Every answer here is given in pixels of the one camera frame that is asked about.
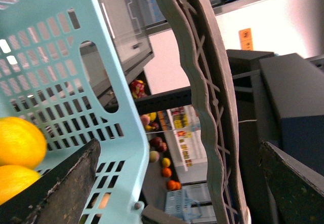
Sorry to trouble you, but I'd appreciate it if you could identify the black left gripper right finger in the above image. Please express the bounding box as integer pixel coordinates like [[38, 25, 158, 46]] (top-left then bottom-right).
[[260, 141, 323, 223]]

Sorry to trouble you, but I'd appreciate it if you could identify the grey basket handle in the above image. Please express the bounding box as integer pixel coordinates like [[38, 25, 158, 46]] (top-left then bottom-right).
[[156, 0, 252, 223]]

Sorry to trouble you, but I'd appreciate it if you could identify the mint green shopping basket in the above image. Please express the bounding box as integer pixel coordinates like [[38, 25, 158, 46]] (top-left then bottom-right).
[[1, 0, 152, 223]]

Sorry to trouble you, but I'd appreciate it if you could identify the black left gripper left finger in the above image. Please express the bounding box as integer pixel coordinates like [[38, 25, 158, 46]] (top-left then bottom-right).
[[1, 139, 101, 223]]

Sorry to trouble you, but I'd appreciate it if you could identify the blue basket on shelf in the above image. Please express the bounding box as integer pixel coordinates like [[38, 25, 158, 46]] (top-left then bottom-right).
[[165, 183, 217, 223]]

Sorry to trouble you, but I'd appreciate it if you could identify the yellow lemon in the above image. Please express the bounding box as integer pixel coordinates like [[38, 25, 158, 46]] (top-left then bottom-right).
[[1, 165, 41, 205], [1, 117, 47, 169]]

